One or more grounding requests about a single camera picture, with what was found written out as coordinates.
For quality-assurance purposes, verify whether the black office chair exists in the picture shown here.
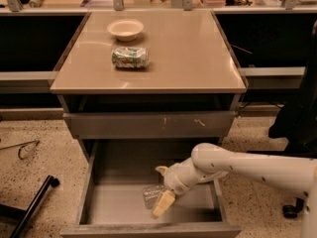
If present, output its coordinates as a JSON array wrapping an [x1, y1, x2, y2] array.
[[268, 24, 317, 218]]

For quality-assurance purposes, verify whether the white paper bowl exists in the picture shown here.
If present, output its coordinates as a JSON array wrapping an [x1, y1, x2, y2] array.
[[107, 19, 144, 42]]

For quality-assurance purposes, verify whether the open middle drawer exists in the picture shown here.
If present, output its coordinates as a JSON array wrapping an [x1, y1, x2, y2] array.
[[61, 140, 241, 238]]

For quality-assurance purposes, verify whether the metal wire tool on floor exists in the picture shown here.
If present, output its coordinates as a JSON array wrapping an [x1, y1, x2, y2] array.
[[0, 140, 40, 160]]

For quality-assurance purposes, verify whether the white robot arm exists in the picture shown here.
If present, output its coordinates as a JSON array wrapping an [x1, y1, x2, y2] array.
[[153, 143, 317, 238]]

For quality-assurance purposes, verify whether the long back workbench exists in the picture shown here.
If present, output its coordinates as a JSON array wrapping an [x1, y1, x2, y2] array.
[[1, 0, 316, 113]]

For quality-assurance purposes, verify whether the clear plastic water bottle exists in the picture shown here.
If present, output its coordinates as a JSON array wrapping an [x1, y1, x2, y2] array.
[[142, 184, 165, 209]]

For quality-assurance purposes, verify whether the black chair base leg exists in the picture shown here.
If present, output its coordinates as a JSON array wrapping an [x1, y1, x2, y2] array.
[[0, 176, 59, 238]]

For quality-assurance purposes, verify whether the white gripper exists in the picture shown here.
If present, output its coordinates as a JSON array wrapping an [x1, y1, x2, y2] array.
[[152, 158, 227, 218]]

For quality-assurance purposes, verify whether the crushed green white can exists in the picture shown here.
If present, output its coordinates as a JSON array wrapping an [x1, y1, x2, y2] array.
[[111, 47, 149, 68]]

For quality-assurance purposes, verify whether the grey drawer cabinet with counter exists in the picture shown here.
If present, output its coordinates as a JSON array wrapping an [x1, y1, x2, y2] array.
[[52, 10, 246, 156]]

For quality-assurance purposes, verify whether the closed grey top drawer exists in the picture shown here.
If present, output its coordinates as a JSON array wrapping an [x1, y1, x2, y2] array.
[[63, 111, 235, 139]]

